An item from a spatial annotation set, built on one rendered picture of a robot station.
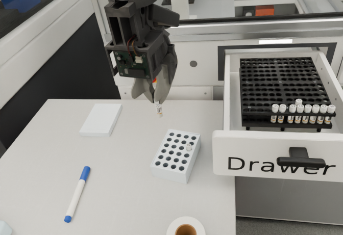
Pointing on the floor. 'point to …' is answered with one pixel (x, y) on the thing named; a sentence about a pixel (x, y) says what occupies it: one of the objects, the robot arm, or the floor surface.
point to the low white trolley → (113, 172)
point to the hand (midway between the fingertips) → (157, 95)
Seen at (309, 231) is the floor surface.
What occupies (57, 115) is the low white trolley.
